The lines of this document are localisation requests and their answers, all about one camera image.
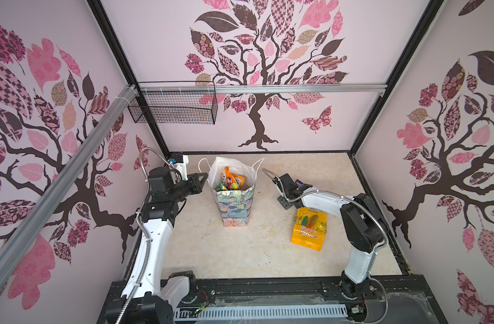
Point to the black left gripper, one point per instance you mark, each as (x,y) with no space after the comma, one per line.
(198,185)

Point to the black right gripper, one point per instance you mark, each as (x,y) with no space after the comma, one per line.
(281,201)

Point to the floral white paper bag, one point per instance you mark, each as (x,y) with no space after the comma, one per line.
(234,206)

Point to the light green Fox's candy packet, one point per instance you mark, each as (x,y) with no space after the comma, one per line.
(222,187)

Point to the orange red Fox's candy packet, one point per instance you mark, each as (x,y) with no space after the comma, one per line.
(224,178)

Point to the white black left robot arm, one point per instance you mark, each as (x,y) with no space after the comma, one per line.
(144,298)

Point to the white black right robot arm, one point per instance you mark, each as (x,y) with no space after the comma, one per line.
(363,222)

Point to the yellow snack packet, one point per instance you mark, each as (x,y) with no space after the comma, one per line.
(310,228)

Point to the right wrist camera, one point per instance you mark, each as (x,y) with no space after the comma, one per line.
(278,186)

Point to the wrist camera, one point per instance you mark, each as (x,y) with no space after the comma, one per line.
(278,186)
(180,162)

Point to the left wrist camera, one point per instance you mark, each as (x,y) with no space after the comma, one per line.
(180,162)

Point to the black wire basket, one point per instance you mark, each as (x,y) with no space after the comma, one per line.
(175,102)

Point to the rear aluminium rail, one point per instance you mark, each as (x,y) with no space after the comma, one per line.
(262,89)

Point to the aluminium rail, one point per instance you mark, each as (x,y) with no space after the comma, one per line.
(18,244)
(262,89)

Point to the white slotted cable duct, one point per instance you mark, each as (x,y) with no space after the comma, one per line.
(232,313)

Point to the black base frame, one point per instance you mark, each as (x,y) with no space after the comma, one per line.
(385,299)

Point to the left aluminium rail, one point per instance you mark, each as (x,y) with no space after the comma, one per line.
(18,244)

